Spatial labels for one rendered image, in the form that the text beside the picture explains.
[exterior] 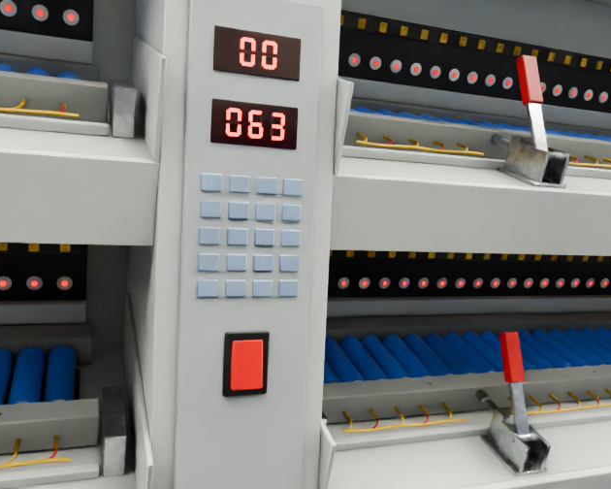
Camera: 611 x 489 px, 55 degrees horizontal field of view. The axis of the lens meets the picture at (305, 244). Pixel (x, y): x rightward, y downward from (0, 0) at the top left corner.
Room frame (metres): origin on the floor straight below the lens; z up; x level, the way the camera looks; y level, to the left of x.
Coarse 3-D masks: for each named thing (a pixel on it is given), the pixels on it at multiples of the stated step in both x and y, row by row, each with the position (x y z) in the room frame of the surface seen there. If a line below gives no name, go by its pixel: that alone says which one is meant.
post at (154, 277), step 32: (160, 0) 0.31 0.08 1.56; (320, 0) 0.32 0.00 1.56; (160, 32) 0.31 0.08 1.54; (320, 96) 0.32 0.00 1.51; (320, 128) 0.32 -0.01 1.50; (160, 160) 0.29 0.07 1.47; (320, 160) 0.32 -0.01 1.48; (160, 192) 0.29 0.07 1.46; (320, 192) 0.32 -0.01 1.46; (160, 224) 0.29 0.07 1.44; (320, 224) 0.32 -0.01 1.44; (128, 256) 0.47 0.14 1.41; (160, 256) 0.29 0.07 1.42; (320, 256) 0.32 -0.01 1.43; (128, 288) 0.46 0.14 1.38; (160, 288) 0.29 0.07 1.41; (320, 288) 0.32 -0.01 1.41; (160, 320) 0.29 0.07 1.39; (320, 320) 0.32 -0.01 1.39; (160, 352) 0.29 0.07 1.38; (320, 352) 0.32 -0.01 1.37; (160, 384) 0.29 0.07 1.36; (320, 384) 0.32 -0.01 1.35; (160, 416) 0.29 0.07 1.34; (320, 416) 0.32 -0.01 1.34; (160, 448) 0.29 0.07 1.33; (160, 480) 0.29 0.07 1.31
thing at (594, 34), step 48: (96, 0) 0.47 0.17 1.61; (384, 0) 0.56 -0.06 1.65; (432, 0) 0.58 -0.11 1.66; (480, 0) 0.60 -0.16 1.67; (528, 0) 0.62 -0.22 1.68; (576, 0) 0.64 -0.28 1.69; (96, 48) 0.47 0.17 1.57; (576, 48) 0.64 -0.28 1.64; (96, 288) 0.47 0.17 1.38; (96, 336) 0.47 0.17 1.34
